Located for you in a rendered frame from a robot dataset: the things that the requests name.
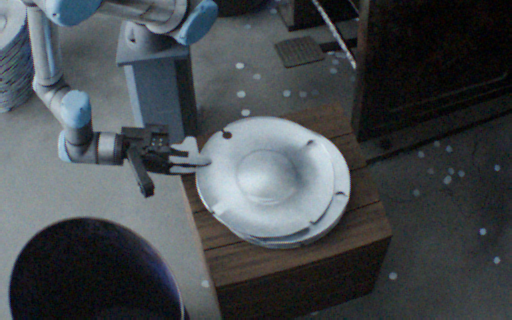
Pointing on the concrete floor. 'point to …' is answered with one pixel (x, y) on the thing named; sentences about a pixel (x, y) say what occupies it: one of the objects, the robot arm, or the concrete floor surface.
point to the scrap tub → (92, 275)
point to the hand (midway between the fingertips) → (205, 164)
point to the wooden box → (201, 221)
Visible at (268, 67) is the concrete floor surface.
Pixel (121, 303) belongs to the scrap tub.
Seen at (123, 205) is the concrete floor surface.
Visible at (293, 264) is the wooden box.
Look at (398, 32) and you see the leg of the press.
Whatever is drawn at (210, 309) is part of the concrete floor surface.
